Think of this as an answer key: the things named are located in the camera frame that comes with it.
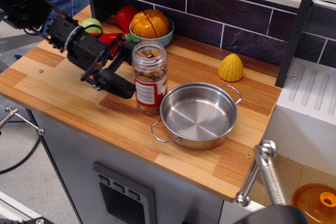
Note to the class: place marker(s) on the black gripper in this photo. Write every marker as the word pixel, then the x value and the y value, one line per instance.
pixel 100 60

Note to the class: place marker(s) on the clear plastic almond jar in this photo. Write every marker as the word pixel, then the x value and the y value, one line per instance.
pixel 149 63

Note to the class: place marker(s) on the stainless steel pot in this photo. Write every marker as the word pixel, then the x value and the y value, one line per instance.
pixel 198 115

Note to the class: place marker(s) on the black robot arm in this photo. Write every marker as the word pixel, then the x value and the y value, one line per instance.
pixel 42 18

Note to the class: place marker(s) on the orange pot lid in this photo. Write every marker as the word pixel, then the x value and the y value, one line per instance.
pixel 317 201

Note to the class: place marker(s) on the red toy chili pepper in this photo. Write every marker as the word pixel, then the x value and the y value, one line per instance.
pixel 108 38

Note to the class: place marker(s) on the red toy bell pepper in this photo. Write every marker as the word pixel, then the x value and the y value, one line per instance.
pixel 125 16

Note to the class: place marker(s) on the green toy apple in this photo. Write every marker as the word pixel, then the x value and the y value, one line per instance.
pixel 92 26

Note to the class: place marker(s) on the light blue bowl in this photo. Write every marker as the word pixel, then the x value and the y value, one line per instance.
pixel 165 40

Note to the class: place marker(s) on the orange toy pumpkin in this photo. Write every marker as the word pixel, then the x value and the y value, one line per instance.
pixel 151 23

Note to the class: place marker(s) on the yellow toy corn piece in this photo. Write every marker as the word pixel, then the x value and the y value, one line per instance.
pixel 231 68

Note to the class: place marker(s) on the grey toy oven panel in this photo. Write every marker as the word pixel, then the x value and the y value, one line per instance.
pixel 125 200

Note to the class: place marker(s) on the white toy sink drainboard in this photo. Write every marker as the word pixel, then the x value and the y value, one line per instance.
pixel 310 90

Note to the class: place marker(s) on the black shelf post right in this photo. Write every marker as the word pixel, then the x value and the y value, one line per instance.
pixel 301 17

